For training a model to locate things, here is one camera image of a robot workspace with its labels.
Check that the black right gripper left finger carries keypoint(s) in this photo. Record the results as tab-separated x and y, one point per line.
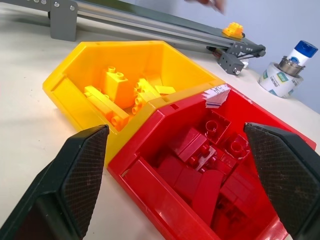
75	180

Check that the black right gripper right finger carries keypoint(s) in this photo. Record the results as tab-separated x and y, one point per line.
280	170

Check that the grey metal motor block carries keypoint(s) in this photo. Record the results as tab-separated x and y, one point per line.
231	63

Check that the grey conveyor belt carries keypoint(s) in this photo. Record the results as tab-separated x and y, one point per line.
160	23

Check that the person's bare hand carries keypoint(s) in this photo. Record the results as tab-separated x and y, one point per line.
217	3

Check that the large red rectangular brick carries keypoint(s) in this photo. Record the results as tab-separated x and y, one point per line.
237	191

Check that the small red hollow upturned brick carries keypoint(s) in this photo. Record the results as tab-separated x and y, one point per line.
237	147

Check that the red curved slope brick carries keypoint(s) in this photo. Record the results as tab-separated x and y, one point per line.
208	197

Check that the red brick with studs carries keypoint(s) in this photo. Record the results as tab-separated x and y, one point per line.
203	158

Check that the yellow plastic sorting bin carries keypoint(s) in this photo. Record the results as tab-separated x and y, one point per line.
75	100

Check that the red plastic sorting bin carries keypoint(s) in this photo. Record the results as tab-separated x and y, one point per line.
155	190

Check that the long yellow toy brick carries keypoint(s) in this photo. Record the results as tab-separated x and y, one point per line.
105	105

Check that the white printed tape roll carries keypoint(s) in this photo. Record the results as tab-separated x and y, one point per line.
277	86

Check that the dark red rectangular brick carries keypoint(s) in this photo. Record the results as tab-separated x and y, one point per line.
192	143

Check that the red smooth block brick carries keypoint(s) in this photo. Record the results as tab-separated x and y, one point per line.
170	168
187	183

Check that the white paper label sticker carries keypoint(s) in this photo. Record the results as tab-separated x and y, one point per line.
217	96

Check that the large orange-yellow sloped brick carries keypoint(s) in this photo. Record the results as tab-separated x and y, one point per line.
117	87

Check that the round metal cup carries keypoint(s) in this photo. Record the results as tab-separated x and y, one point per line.
291	67

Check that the yellow brick with side studs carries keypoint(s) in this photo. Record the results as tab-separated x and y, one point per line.
145	96

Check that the white bottle with blue cap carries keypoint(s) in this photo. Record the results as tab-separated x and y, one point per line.
301	52

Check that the flat yellow toy brick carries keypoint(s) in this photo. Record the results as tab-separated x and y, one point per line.
163	90

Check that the yellow toy brick with studs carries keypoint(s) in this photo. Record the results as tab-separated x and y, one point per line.
233	29

